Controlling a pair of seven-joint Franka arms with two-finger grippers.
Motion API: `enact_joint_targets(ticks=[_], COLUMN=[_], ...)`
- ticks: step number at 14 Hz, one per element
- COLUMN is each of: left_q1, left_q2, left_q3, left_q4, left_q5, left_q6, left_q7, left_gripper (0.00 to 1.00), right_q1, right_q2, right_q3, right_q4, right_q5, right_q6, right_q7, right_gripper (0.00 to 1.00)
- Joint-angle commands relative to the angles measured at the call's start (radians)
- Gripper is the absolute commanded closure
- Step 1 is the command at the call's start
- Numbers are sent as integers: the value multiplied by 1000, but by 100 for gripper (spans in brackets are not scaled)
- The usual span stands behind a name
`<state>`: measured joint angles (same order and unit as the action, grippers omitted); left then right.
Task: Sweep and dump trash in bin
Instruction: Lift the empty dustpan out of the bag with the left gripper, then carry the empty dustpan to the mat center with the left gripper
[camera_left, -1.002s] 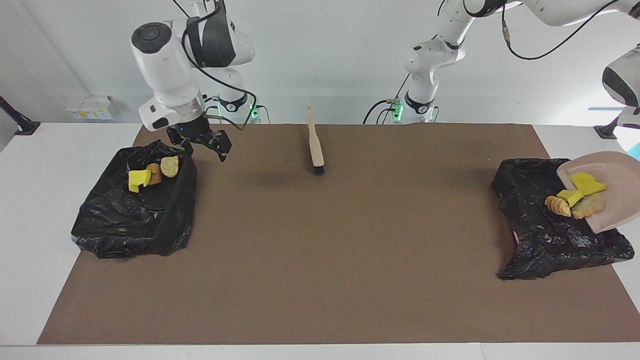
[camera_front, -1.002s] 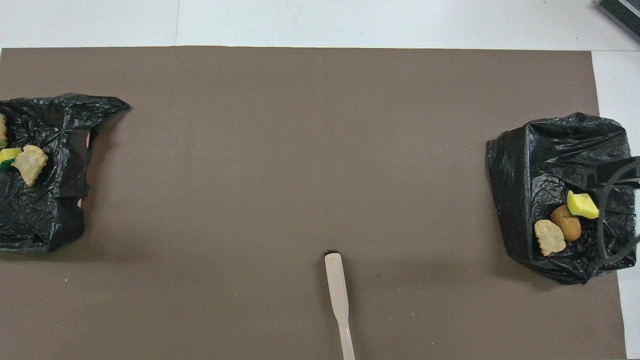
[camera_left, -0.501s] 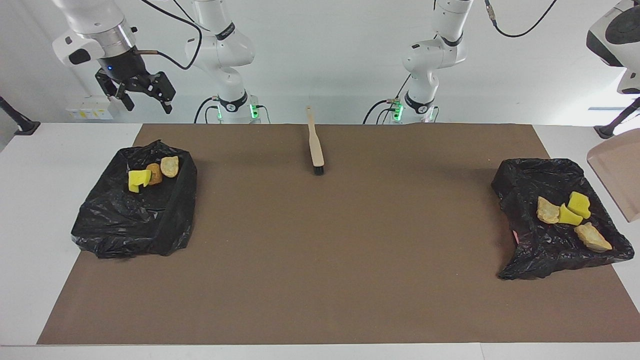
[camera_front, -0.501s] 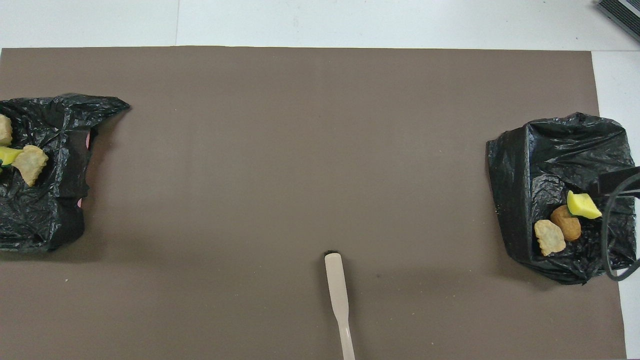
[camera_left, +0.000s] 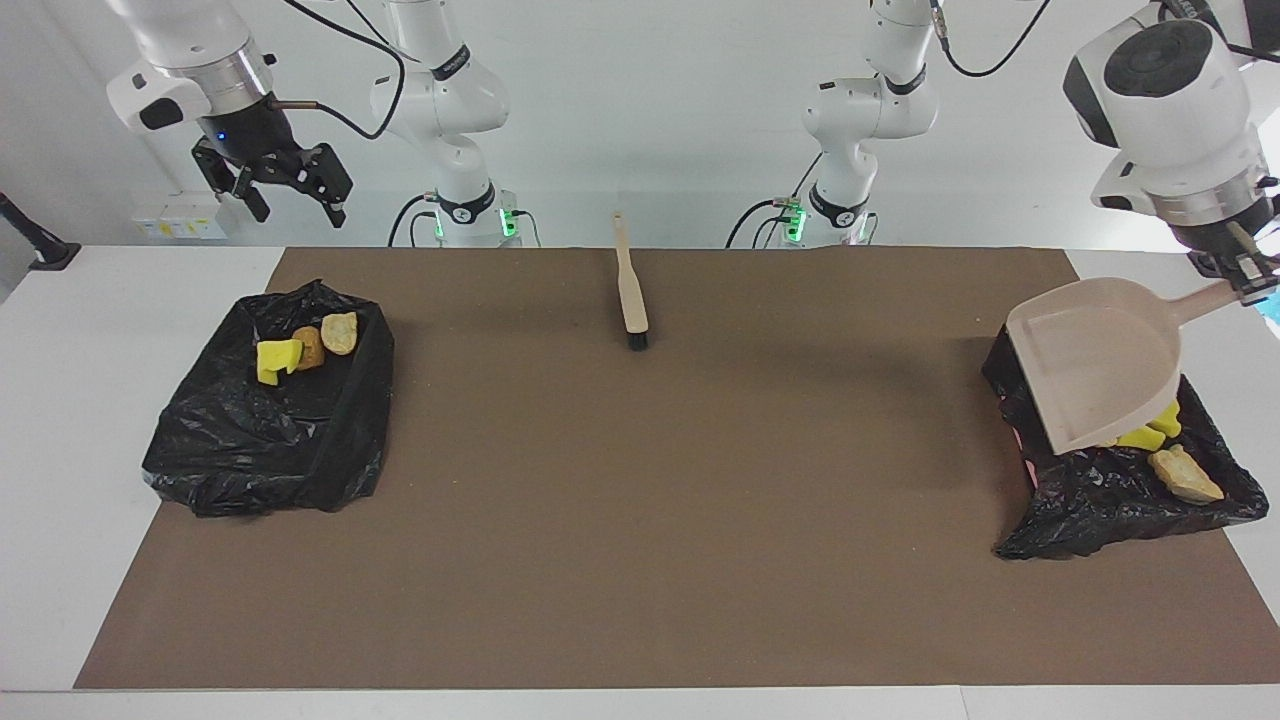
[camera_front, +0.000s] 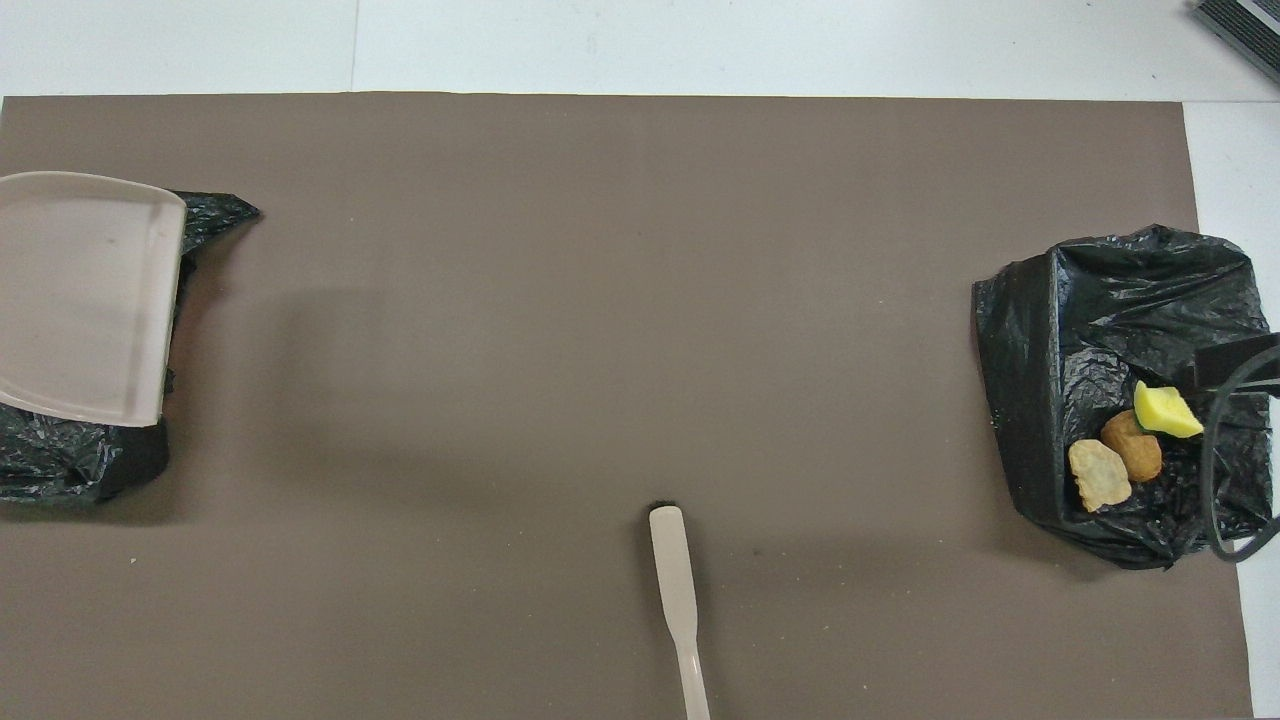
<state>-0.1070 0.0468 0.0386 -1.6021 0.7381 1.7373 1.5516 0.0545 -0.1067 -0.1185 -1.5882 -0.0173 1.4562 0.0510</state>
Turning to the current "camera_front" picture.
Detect yellow sponge piece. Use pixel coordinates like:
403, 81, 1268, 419
1133, 380, 1206, 439

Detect beige plastic dustpan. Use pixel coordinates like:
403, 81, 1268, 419
0, 171, 188, 428

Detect golden brown toy nugget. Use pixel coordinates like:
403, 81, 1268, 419
1100, 410, 1164, 484

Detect pale cream toy nugget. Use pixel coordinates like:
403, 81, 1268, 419
1068, 440, 1133, 513

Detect grey ribbed device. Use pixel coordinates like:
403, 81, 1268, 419
1193, 0, 1280, 86

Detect black bag lined bin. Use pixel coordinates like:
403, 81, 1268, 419
972, 224, 1276, 571
0, 190, 261, 504

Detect brown table mat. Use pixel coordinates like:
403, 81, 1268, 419
0, 92, 1253, 720

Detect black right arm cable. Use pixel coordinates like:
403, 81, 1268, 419
1202, 345, 1280, 563

